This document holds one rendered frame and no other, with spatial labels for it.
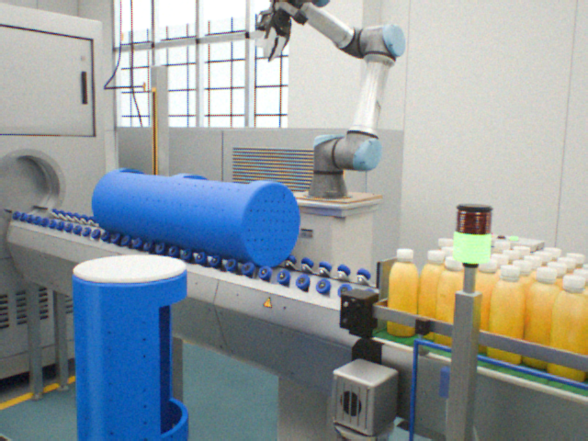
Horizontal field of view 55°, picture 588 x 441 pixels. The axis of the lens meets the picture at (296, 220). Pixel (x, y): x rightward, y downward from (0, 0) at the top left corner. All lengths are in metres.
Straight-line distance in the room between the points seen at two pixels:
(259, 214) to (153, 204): 0.46
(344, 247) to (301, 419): 0.69
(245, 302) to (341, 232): 0.45
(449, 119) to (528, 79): 0.60
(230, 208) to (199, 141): 2.22
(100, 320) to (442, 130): 3.39
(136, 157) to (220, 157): 0.85
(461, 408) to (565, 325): 0.27
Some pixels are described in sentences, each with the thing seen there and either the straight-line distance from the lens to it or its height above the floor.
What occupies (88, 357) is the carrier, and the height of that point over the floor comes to 0.84.
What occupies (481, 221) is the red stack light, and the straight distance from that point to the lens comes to 1.03.
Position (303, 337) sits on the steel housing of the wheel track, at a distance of 1.64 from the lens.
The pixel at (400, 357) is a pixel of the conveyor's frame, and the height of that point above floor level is 0.88.
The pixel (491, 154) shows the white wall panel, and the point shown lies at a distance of 4.28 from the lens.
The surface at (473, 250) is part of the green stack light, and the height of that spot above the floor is 1.18.
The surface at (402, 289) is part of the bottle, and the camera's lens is 1.38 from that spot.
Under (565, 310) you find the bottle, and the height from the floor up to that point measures 1.05.
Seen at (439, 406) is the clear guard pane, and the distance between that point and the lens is 1.29.
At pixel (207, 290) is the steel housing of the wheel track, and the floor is 0.87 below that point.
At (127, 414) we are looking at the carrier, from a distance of 1.50.
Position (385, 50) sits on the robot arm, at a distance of 2.09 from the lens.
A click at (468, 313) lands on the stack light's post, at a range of 1.07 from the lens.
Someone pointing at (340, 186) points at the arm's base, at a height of 1.20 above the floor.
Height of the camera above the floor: 1.37
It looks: 8 degrees down
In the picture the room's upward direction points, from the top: 1 degrees clockwise
